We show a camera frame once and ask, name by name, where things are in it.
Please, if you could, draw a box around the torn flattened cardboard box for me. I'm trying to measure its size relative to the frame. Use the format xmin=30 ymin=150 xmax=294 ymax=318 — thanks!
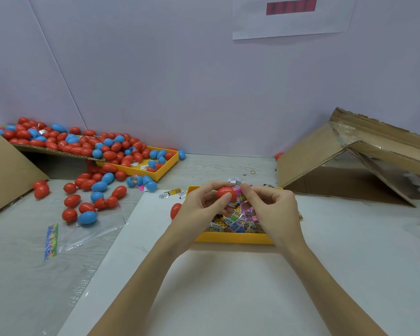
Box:
xmin=276 ymin=107 xmax=420 ymax=207

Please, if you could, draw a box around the person's left hand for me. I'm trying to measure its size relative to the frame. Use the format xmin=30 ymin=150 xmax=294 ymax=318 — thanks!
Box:
xmin=160 ymin=180 xmax=238 ymax=258

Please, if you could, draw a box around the yellow plastic tray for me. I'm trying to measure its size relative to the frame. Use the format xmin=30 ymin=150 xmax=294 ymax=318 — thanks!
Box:
xmin=184 ymin=185 xmax=284 ymax=245

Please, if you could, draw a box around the single red plastic egg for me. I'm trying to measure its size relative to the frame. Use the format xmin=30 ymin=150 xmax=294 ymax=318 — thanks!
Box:
xmin=217 ymin=185 xmax=238 ymax=203

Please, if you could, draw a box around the clear bag with coloured label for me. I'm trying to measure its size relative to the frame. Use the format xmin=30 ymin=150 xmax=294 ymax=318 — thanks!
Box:
xmin=43 ymin=210 xmax=127 ymax=262

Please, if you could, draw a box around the tall brown cardboard box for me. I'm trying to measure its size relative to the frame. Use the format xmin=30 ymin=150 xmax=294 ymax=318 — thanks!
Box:
xmin=0 ymin=126 xmax=50 ymax=220

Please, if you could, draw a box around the white paper sign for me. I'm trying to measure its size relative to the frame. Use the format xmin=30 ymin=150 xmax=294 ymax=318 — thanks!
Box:
xmin=231 ymin=0 xmax=359 ymax=41

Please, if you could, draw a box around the pile of plastic eggs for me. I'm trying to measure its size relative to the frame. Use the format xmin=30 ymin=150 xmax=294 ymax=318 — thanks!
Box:
xmin=0 ymin=117 xmax=187 ymax=226

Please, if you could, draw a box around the person's left forearm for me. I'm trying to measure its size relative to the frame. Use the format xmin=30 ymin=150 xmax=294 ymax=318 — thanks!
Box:
xmin=90 ymin=241 xmax=186 ymax=336

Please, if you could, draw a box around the brown cardboard sheet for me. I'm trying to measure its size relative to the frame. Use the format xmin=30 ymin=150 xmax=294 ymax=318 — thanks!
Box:
xmin=10 ymin=141 xmax=95 ymax=158

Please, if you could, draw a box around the yellow tray under eggs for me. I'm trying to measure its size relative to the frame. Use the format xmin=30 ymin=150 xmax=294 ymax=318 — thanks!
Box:
xmin=98 ymin=145 xmax=180 ymax=182

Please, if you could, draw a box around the person's right hand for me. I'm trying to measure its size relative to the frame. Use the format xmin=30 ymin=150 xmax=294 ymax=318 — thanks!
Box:
xmin=239 ymin=182 xmax=309 ymax=255

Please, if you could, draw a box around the person's right forearm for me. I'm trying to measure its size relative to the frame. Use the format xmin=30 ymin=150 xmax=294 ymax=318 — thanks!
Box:
xmin=283 ymin=241 xmax=387 ymax=336

